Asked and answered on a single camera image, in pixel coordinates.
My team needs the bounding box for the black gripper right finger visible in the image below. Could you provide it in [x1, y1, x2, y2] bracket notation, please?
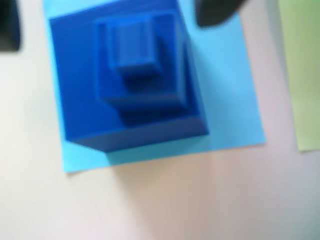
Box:
[194, 0, 248, 28]

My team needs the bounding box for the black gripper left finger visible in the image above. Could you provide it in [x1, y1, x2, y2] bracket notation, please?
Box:
[0, 0, 22, 54]

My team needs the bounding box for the tiny blue cube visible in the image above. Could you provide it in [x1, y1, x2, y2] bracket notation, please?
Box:
[106, 13, 165, 94]

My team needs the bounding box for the large blue cube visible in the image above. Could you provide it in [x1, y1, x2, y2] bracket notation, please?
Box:
[48, 0, 210, 154]

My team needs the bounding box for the small blue cube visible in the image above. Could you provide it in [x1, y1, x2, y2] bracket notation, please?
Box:
[94, 9, 200, 127]

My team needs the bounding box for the light blue paper square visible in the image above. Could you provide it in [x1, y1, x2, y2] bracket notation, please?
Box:
[41, 0, 266, 175]

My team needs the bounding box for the green paper square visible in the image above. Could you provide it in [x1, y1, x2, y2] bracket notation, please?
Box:
[276, 0, 320, 152]

